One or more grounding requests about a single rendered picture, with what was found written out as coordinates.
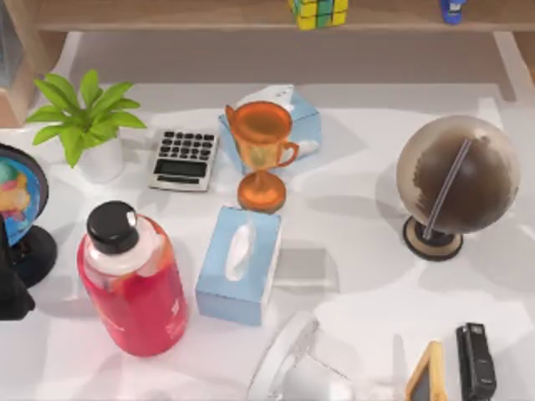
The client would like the orange trophy cup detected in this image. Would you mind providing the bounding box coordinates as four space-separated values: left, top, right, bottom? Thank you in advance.
225 101 301 215

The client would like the light blue tissue box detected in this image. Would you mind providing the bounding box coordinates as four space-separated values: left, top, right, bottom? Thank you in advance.
195 205 282 327

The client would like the silver calculator with black keys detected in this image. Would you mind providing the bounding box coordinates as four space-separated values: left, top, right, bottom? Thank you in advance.
147 129 221 193

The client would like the light blue and white carton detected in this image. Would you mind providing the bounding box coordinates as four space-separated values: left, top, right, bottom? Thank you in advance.
217 84 323 175

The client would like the red bottle with black cap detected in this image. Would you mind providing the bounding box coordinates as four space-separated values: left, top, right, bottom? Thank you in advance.
76 200 189 358

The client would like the clear glass jar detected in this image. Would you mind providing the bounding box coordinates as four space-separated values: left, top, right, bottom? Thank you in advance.
246 311 356 401

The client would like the brown globe on stand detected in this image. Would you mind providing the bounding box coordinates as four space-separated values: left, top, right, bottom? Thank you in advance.
395 114 522 262

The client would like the multicoloured puzzle cube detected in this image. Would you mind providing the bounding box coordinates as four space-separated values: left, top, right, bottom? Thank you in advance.
288 0 349 31

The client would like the green plant in white pot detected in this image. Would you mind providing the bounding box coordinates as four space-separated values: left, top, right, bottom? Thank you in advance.
25 69 148 184

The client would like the wooden shelf unit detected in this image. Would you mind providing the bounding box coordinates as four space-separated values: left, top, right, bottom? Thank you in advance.
0 0 535 129

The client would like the wooden framed blackboard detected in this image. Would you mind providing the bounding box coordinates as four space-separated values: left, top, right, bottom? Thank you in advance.
404 340 448 401

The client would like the colourful globe on black stand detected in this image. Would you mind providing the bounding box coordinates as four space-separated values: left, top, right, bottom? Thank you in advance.
0 143 59 288

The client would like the black stapler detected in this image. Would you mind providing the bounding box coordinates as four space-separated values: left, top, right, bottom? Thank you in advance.
455 322 500 401

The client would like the small blue toy figure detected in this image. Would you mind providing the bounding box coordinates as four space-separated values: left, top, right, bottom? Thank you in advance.
439 0 469 26

